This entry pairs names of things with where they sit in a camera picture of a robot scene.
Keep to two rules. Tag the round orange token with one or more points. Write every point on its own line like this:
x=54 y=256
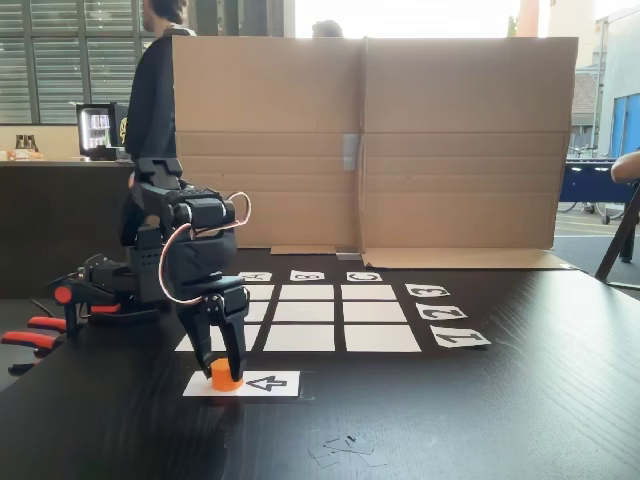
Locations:
x=224 y=380

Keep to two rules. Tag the white paper grid square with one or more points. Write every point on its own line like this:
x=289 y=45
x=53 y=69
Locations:
x=261 y=292
x=375 y=311
x=304 y=311
x=259 y=312
x=307 y=292
x=382 y=338
x=369 y=292
x=299 y=338
x=253 y=340

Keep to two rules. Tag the white arrow paper sheet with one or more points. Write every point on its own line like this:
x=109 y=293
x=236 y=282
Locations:
x=272 y=384

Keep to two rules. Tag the paper label letter B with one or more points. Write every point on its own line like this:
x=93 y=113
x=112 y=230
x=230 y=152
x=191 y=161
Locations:
x=307 y=275

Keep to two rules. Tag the black orange clamp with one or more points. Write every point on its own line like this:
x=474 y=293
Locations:
x=30 y=340
x=104 y=309

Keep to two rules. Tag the gray tape strip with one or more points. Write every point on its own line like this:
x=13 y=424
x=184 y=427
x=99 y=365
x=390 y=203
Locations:
x=350 y=152
x=348 y=256

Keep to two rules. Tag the paper label letter C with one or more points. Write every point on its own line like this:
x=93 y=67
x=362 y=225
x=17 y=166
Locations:
x=364 y=276

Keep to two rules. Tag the paper label number 3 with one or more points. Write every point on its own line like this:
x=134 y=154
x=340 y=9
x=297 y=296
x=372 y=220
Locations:
x=426 y=291

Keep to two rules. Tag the dark counter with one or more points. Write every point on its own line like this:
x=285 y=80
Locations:
x=50 y=210

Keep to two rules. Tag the brown cardboard panel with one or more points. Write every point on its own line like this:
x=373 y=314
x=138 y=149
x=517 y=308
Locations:
x=280 y=100
x=465 y=125

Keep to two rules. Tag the paper label number 2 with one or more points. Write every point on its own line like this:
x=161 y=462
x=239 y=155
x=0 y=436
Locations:
x=441 y=311

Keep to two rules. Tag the black mini fridge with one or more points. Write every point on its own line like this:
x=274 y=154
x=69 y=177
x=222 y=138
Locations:
x=97 y=130

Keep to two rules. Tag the paper label number 1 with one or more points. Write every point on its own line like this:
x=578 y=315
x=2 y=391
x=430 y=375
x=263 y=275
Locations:
x=460 y=337

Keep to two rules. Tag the person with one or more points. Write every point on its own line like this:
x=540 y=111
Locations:
x=155 y=90
x=327 y=30

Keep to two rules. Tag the orange white box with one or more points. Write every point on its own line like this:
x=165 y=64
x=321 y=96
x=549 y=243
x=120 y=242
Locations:
x=22 y=155

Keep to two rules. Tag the brown bottle pack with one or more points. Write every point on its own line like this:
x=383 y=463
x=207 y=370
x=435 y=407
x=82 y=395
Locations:
x=27 y=142

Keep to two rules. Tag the blue foosball table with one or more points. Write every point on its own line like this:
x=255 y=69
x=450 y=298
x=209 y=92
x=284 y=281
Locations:
x=590 y=185

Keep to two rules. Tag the black stand leg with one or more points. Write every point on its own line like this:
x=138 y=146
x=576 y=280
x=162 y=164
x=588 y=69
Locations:
x=620 y=240

